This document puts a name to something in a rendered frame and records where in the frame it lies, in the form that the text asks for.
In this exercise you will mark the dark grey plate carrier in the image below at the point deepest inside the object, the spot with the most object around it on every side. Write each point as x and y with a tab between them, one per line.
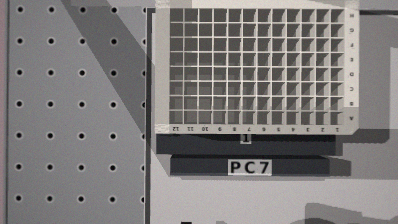
247	154

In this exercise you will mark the white deep-well block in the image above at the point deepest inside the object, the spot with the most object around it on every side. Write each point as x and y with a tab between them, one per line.
245	91

